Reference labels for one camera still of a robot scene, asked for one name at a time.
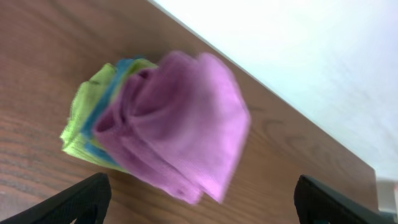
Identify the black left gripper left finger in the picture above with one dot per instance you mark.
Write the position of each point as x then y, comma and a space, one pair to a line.
86, 202

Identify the folded light green cloth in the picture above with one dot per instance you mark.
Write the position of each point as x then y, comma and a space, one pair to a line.
71, 138

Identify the folded blue cloth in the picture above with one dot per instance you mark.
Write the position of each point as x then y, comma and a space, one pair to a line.
104, 87

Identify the purple cloth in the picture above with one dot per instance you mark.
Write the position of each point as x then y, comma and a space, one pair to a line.
180, 126

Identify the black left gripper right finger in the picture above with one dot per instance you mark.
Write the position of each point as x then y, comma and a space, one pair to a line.
316, 202

